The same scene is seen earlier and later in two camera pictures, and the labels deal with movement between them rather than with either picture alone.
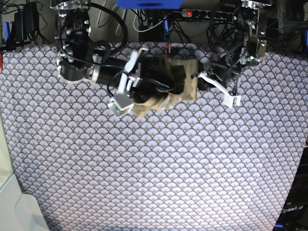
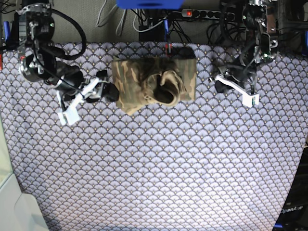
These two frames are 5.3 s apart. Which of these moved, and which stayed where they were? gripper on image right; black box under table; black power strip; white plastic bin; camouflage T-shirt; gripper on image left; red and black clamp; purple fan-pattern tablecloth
Moved: gripper on image left; gripper on image right
Stayed: black power strip; red and black clamp; camouflage T-shirt; purple fan-pattern tablecloth; black box under table; white plastic bin
